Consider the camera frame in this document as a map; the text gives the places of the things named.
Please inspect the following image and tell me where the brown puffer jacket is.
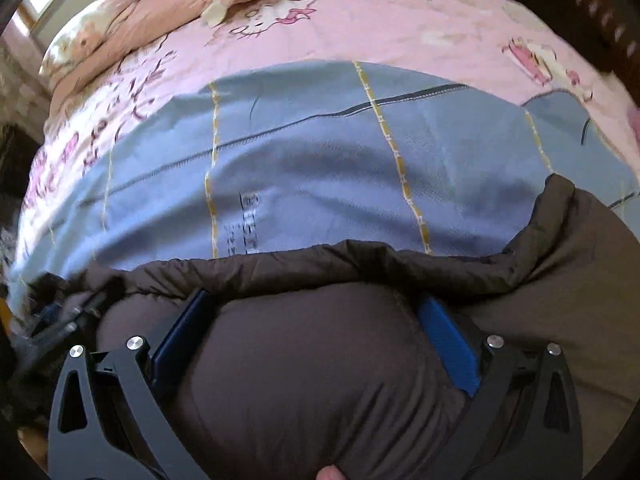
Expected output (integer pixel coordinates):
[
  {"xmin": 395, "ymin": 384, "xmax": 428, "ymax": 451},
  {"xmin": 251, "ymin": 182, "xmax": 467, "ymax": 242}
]
[{"xmin": 82, "ymin": 174, "xmax": 640, "ymax": 480}]

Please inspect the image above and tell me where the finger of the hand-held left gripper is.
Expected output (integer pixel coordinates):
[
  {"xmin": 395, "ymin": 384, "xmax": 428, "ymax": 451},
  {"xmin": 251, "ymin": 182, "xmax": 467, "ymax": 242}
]
[
  {"xmin": 24, "ymin": 304, "xmax": 68, "ymax": 343},
  {"xmin": 55, "ymin": 280, "xmax": 121, "ymax": 341}
]

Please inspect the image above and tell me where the pink cartoon bed sheet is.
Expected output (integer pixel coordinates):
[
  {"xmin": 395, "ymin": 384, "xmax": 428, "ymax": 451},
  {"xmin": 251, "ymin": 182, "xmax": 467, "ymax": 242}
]
[{"xmin": 15, "ymin": 0, "xmax": 640, "ymax": 261}]

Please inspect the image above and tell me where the floral lace curtain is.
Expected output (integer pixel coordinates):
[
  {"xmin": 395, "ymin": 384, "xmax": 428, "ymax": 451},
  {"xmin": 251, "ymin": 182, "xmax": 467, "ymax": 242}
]
[{"xmin": 0, "ymin": 35, "xmax": 51, "ymax": 146}]

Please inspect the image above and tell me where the blue checked blanket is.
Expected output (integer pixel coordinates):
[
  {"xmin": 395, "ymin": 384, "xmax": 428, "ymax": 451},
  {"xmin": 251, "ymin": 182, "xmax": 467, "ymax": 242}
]
[{"xmin": 10, "ymin": 60, "xmax": 640, "ymax": 301}]

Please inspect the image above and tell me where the floral white pillow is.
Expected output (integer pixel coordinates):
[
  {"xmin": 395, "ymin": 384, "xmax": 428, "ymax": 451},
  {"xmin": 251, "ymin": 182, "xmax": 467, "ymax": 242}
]
[{"xmin": 39, "ymin": 0, "xmax": 136, "ymax": 78}]

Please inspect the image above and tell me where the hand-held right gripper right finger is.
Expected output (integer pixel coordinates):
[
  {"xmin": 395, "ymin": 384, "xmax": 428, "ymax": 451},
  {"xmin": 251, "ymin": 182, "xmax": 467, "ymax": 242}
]
[{"xmin": 417, "ymin": 296, "xmax": 585, "ymax": 480}]

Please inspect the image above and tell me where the dark wooden headboard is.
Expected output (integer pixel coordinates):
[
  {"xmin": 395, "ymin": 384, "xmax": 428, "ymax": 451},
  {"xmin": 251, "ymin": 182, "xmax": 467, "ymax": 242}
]
[{"xmin": 460, "ymin": 0, "xmax": 640, "ymax": 106}]

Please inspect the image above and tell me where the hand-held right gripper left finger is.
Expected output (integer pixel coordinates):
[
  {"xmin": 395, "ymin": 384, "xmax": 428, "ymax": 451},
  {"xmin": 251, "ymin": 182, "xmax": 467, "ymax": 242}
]
[{"xmin": 47, "ymin": 287, "xmax": 217, "ymax": 480}]

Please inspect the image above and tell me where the small white cloth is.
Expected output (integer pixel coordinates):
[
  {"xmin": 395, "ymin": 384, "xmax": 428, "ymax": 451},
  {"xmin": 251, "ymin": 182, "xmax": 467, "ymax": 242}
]
[{"xmin": 202, "ymin": 0, "xmax": 231, "ymax": 26}]

